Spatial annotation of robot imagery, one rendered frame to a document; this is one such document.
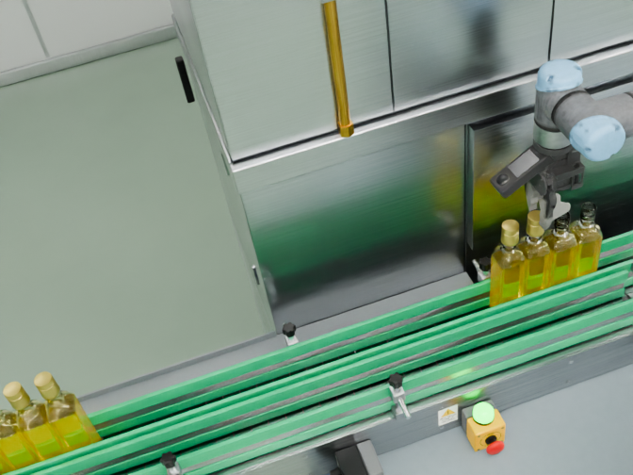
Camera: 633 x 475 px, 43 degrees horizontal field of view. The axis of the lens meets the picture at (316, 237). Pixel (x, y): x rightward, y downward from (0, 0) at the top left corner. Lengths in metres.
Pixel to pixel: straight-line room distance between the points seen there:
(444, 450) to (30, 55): 3.48
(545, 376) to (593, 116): 0.66
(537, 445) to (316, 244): 0.64
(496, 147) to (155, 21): 3.23
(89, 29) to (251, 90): 3.28
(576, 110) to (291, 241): 0.63
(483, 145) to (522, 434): 0.63
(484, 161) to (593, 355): 0.49
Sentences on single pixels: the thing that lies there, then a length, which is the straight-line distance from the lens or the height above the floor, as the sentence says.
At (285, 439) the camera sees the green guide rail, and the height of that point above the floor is 0.91.
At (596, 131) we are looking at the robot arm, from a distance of 1.39.
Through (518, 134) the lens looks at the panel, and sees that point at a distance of 1.69.
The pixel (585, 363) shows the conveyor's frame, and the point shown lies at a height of 0.83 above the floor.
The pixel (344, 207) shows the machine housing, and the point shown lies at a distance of 1.66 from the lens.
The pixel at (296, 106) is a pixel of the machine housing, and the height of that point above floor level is 1.48.
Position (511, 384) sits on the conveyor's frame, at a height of 0.85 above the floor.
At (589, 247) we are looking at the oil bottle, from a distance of 1.79.
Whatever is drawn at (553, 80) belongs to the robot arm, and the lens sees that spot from 1.45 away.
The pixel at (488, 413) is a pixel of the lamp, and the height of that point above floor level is 0.85.
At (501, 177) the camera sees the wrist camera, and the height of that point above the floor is 1.30.
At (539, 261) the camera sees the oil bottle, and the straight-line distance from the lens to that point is 1.75.
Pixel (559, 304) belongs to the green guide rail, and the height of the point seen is 0.93.
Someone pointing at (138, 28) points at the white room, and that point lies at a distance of 4.69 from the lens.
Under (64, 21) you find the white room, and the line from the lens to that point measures 4.64.
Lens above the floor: 2.34
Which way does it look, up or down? 45 degrees down
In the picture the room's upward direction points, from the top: 10 degrees counter-clockwise
